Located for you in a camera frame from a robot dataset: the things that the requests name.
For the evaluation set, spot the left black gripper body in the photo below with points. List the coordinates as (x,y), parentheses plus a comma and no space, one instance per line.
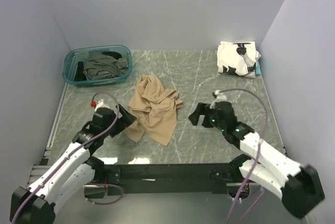
(123,122)

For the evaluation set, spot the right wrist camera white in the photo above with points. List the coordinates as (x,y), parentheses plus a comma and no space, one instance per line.
(219,96)

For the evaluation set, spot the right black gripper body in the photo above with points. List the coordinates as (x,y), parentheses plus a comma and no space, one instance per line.
(214,122)

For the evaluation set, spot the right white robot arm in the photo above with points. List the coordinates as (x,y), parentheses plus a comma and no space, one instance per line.
(297,186)

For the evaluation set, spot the black base beam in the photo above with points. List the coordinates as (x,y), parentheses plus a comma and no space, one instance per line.
(170,178)

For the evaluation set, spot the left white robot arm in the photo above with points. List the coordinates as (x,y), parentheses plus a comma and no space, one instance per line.
(42,199)

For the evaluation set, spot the tan t shirt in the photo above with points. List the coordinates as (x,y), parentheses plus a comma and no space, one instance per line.
(155,109)

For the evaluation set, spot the teal plastic basket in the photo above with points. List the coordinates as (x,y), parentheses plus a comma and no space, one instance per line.
(97,66)

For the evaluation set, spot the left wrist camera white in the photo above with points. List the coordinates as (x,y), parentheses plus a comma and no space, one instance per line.
(98,105)

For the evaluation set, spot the black garment in basket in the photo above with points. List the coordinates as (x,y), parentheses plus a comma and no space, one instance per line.
(112,54)

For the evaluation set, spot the white printed folded t shirt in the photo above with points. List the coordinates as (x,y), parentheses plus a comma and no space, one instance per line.
(237,58)

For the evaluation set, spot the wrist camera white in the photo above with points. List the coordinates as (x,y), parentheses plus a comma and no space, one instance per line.
(219,96)
(98,105)

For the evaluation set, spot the grey t shirt in basket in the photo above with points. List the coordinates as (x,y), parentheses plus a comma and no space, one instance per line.
(104,67)

